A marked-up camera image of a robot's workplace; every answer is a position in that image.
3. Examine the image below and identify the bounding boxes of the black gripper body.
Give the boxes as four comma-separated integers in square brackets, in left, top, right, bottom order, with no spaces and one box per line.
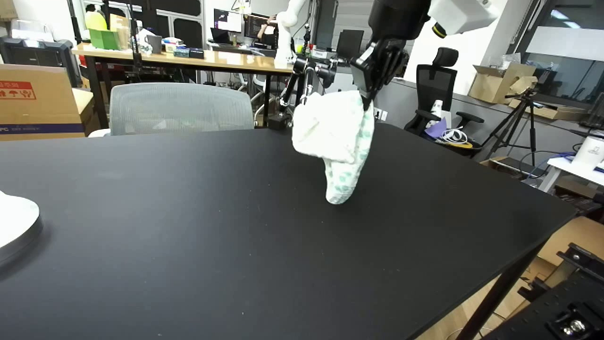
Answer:
[366,0,434,45]

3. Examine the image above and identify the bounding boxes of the white green patterned cloth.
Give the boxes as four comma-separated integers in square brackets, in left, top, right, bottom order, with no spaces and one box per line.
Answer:
[291,88,378,207]

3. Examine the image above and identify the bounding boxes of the purple cloth bundle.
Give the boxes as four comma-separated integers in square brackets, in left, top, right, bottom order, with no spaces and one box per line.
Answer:
[425,119,453,141]

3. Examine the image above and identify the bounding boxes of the black computer monitor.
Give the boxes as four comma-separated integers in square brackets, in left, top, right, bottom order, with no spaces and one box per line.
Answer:
[334,28,366,64]

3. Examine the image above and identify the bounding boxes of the black office chair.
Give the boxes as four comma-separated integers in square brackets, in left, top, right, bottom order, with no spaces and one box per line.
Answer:
[404,45,487,137]

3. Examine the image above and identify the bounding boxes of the white spray bottle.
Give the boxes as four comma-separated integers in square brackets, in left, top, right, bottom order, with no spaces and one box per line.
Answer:
[430,98,447,122]

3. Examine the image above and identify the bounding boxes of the open cardboard box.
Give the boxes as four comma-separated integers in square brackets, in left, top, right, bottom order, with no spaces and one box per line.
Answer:
[466,60,540,105]

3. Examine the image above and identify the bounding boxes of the wooden desk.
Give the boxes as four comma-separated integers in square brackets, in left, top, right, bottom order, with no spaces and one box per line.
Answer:
[76,43,296,130]

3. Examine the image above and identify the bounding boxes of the grey mesh chair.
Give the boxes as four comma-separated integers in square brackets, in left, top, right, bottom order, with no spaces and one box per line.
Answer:
[108,81,257,137]

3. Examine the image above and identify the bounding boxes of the white side table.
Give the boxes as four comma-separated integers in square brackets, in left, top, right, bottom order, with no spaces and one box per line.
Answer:
[538,134,604,196]

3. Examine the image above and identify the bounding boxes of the flat cardboard sheet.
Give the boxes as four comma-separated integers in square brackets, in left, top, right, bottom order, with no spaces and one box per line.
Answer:
[413,215,604,340]

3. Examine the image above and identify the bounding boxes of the green yellow container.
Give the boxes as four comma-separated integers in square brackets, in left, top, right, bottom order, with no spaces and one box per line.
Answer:
[83,9,123,51]

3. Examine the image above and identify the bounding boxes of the black printer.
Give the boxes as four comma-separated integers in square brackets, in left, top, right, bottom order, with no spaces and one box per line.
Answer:
[0,35,79,69]

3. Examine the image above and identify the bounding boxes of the large brown cardboard box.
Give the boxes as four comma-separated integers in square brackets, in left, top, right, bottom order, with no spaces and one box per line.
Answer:
[0,62,94,141]

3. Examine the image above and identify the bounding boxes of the white round plate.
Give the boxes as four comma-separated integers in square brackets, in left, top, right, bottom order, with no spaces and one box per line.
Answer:
[0,190,44,268]

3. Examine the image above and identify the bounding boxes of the black camera tripod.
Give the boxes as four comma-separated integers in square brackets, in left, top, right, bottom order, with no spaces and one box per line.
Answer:
[478,86,542,170]

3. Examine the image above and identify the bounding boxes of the black metal equipment frame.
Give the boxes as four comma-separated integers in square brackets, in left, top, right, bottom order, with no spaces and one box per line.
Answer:
[481,243,604,340]

